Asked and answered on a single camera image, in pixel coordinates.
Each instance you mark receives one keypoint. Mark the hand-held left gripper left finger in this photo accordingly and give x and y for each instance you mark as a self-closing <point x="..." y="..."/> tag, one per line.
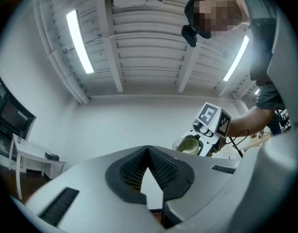
<point x="90" y="195"/>

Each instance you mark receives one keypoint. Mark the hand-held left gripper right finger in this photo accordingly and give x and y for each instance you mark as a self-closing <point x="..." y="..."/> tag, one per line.
<point x="204" y="181"/>

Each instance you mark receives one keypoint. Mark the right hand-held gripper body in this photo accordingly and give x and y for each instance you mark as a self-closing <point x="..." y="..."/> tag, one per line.
<point x="212" y="120"/>

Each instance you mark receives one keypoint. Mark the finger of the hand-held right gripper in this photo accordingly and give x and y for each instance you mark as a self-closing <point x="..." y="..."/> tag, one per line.
<point x="190" y="133"/>
<point x="206" y="149"/>

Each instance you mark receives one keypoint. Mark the textured clear glass cup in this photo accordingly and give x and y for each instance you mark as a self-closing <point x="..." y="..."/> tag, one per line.
<point x="186" y="146"/>

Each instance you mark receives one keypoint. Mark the person's right forearm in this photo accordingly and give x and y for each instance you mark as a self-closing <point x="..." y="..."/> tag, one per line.
<point x="251" y="122"/>

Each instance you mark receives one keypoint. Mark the wooden table white legs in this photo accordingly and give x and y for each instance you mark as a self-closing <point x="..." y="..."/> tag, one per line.
<point x="258" y="143"/>

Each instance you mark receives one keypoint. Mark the long ceiling light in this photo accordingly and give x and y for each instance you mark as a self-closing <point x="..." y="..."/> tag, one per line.
<point x="79" y="41"/>
<point x="236" y="57"/>
<point x="257" y="91"/>

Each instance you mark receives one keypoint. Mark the small black box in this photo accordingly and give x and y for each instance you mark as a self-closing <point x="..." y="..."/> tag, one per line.
<point x="52" y="156"/>

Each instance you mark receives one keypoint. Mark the person's grey shirt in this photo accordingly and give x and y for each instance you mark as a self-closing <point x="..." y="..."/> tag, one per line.
<point x="268" y="98"/>

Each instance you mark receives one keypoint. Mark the white desk with drawer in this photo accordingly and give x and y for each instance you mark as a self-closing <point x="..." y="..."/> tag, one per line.
<point x="35" y="152"/>

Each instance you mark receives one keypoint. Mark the person's head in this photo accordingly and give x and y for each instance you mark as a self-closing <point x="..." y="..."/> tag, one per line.
<point x="219" y="16"/>

